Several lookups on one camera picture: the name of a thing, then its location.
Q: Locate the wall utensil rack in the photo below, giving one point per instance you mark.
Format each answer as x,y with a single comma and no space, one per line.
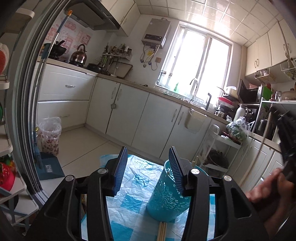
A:
111,56

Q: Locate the kitchen faucet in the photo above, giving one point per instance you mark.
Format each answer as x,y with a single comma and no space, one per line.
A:
194,84

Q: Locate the bundle wooden chopstick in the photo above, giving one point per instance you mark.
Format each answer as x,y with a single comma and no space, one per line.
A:
163,231
160,231

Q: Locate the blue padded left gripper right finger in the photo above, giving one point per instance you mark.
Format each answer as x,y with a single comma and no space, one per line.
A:
180,168

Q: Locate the blue dustpan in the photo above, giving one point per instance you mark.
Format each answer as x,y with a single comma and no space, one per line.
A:
48,167

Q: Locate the person right hand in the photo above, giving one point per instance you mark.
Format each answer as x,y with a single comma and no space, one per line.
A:
274,182

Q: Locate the black range hood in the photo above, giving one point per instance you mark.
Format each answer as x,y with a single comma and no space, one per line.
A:
92,14

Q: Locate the blue white checkered tablecloth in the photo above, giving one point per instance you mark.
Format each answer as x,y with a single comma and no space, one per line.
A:
127,211

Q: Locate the bagged green vegetables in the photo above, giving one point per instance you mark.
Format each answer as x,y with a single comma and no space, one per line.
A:
238,129

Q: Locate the white hanging door bin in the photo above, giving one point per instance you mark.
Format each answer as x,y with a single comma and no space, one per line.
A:
194,121

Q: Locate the steel kettle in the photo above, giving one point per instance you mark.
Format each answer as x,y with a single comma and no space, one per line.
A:
79,57

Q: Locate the teal perforated plastic basket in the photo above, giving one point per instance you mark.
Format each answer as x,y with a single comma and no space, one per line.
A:
166,202

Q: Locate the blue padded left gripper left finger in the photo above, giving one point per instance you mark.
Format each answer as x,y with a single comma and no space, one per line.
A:
119,170

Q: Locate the black microwave oven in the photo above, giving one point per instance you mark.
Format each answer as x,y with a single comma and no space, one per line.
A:
249,95

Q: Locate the white blue corner shelf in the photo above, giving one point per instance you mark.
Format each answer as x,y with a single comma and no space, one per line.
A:
21,33

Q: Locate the white rolling trolley rack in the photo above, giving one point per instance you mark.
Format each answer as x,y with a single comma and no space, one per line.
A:
216,152

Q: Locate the white thermos bottle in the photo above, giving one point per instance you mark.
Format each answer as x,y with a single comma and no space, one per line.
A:
241,111

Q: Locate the plastic bag waste bin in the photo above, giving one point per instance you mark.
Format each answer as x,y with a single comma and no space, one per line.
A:
50,131

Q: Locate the black wok pan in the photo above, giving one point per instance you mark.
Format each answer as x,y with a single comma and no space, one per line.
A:
57,50

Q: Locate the blue handled broom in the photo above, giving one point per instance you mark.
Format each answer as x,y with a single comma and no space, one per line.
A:
44,81

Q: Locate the wall gas water heater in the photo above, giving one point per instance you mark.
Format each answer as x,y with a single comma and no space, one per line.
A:
156,33

